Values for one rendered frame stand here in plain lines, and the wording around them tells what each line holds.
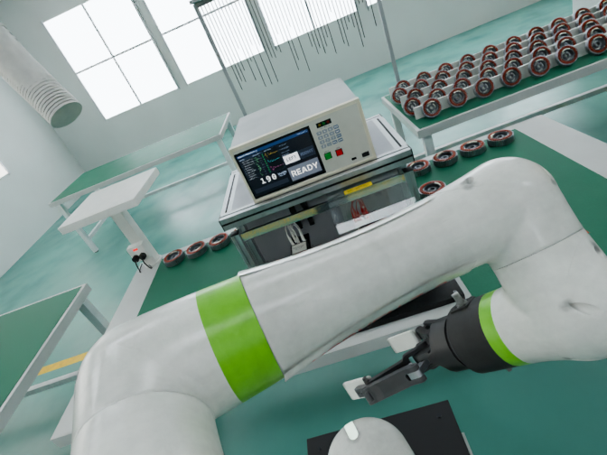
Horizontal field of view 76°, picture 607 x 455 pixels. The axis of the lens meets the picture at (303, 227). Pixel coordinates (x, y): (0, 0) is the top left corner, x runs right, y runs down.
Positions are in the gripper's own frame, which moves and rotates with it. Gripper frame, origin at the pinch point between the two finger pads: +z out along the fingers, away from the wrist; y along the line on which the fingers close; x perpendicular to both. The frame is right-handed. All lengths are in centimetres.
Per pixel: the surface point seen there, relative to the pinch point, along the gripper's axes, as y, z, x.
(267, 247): -44, 72, -40
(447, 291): -53, 19, 6
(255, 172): -34, 39, -58
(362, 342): -30.0, 37.4, 4.4
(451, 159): -127, 31, -30
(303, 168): -45, 31, -51
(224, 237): -53, 112, -62
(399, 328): -38.4, 29.7, 6.9
